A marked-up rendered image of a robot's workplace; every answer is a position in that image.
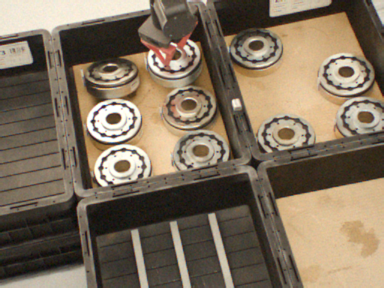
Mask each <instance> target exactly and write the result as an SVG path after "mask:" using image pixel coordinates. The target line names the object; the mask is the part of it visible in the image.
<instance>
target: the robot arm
mask: <svg viewBox="0 0 384 288"><path fill-rule="evenodd" d="M149 5H150V9H151V16H150V17H149V18H148V19H147V20H146V21H145V22H144V23H143V25H141V27H140V28H139V30H138V32H139V36H140V37H141V41H142V43H143V44H145V45H146V46H147V47H148V48H149V49H150V50H152V51H153V53H154V54H155V55H156V56H157V57H158V59H159V60H160V61H161V62H162V64H164V65H166V66H170V62H171V60H172V58H173V56H174V52H175V50H176V46H174V45H173V44H171V43H174V44H176V45H177V46H180V47H182V48H184V47H185V44H186V43H187V41H188V38H189V37H190V36H191V33H192V32H193V30H194V29H195V27H196V25H197V23H198V20H197V16H196V15H194V14H197V7H196V6H194V5H192V4H190V3H188V1H187V0H149ZM160 50H161V52H162V53H163V54H165V55H166V58H164V56H163V55H162V54H161V52H160Z"/></svg>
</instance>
